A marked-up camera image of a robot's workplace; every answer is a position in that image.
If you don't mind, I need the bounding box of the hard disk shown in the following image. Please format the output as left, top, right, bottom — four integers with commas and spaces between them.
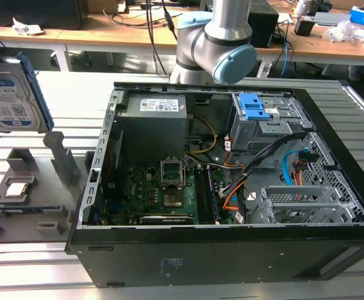
0, 51, 55, 135

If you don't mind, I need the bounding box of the grey metal disk bay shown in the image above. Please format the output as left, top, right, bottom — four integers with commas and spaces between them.
230, 92, 313, 154

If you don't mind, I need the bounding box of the crumpled white paper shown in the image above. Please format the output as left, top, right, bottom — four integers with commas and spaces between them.
12, 17, 44, 36

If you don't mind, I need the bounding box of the black monitor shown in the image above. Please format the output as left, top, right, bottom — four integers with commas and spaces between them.
0, 0, 84, 31

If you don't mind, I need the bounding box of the wooden desk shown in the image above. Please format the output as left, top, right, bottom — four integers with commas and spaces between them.
256, 12, 364, 76
0, 9, 182, 73

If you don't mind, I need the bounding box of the silver CPU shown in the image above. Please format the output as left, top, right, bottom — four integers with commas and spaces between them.
5, 182, 29, 198

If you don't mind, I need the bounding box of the grey parts rack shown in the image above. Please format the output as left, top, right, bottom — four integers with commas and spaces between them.
0, 130, 91, 244

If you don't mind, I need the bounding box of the loose RAM stick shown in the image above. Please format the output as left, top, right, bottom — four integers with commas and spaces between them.
2, 206, 62, 217

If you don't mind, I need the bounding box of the grey power supply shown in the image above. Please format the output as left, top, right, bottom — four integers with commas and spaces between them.
115, 93, 189, 163

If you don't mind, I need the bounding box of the green motherboard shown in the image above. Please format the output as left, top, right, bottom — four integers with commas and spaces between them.
103, 156, 229, 226

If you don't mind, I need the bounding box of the metal socket cover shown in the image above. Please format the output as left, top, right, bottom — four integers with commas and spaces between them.
159, 158, 185, 190

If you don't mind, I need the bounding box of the CPU socket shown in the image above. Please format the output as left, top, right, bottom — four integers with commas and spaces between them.
159, 159, 185, 190

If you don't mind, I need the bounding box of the silver chipset heatsink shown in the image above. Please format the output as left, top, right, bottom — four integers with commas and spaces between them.
162, 192, 183, 208

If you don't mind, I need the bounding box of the black graphics card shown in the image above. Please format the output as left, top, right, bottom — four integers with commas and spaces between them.
139, 214, 195, 225

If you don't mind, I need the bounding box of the black RAM slot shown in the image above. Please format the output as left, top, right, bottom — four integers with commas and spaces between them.
195, 167, 210, 224

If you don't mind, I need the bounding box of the blue plastic bay latch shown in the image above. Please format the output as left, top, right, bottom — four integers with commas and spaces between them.
240, 92, 272, 121

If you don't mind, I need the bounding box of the black box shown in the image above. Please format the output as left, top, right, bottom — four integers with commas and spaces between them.
248, 4, 280, 49

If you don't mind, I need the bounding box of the black PC case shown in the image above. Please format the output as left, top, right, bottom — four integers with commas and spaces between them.
64, 81, 364, 290

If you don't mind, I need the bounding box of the small black container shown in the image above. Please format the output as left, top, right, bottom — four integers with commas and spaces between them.
294, 17, 315, 36

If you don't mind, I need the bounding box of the flat grey box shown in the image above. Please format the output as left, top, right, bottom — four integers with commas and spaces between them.
314, 11, 353, 28

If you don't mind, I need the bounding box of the grey metal drive cage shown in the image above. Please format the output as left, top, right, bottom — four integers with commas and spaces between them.
249, 184, 364, 225

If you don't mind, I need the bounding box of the crumpled clear plastic wrap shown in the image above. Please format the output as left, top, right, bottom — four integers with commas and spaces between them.
324, 20, 364, 43

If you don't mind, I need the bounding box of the black cable with connector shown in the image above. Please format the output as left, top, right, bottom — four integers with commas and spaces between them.
147, 0, 179, 76

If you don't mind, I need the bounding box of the yellow wire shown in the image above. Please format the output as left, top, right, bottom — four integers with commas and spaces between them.
184, 114, 219, 154

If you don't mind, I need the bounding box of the orange wire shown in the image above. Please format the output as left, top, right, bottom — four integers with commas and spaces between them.
292, 159, 309, 189
222, 179, 248, 211

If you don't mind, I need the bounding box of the blue cable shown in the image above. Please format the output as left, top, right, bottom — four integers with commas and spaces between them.
280, 42, 292, 77

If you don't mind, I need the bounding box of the black wire bundle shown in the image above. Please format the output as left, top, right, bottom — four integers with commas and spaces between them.
220, 132, 306, 196

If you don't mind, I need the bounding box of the light blue wire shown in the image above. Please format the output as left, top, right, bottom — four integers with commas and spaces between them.
280, 149, 310, 187

